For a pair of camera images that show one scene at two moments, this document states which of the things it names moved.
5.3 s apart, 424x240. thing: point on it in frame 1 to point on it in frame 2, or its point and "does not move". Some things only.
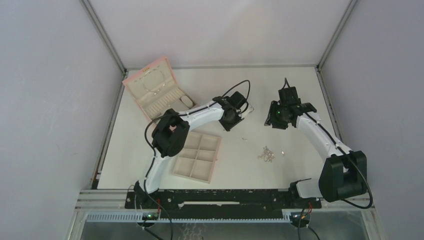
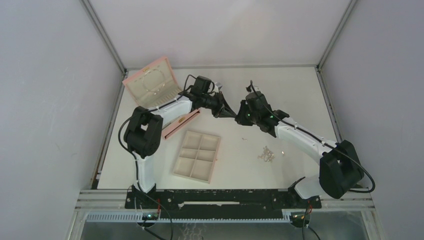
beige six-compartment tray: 197,158 does not move
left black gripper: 239,119 to 222,109
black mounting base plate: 221,204 does not move
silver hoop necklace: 153,80 does not move
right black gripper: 271,119 to 240,118
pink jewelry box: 152,88 does not move
